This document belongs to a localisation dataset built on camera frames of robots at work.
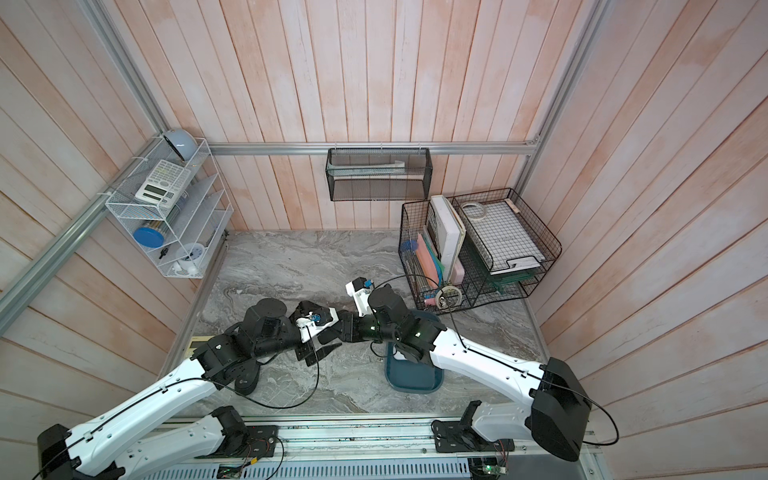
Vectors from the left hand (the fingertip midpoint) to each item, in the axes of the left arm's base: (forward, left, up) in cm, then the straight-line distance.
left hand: (329, 328), depth 72 cm
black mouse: (-3, 0, +3) cm, 4 cm away
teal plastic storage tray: (-6, -23, -19) cm, 30 cm away
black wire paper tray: (+20, -55, -10) cm, 60 cm away
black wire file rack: (+24, -32, -8) cm, 41 cm away
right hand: (0, 0, +2) cm, 2 cm away
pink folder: (+32, -29, -11) cm, 45 cm away
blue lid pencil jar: (+20, +48, +11) cm, 53 cm away
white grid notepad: (+30, -51, +1) cm, 60 cm away
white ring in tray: (+43, -44, +1) cm, 61 cm away
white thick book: (+27, -34, +5) cm, 43 cm away
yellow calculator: (+6, +45, -21) cm, 50 cm away
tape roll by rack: (+20, -36, -19) cm, 46 cm away
